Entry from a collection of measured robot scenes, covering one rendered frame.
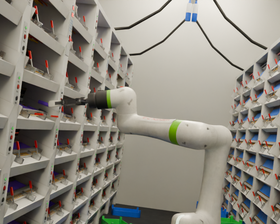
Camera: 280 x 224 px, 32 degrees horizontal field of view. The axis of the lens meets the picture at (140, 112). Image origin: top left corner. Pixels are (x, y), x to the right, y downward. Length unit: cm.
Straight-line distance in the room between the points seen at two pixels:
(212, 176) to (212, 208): 15
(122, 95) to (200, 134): 46
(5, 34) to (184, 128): 84
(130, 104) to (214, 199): 60
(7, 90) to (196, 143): 81
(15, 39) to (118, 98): 69
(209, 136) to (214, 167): 19
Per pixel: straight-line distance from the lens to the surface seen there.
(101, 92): 238
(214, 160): 225
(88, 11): 329
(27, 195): 238
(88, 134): 391
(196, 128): 211
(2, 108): 185
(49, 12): 260
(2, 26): 190
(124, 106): 235
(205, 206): 228
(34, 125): 220
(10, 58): 186
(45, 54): 257
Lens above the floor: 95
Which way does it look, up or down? 2 degrees up
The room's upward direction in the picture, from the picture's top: 7 degrees clockwise
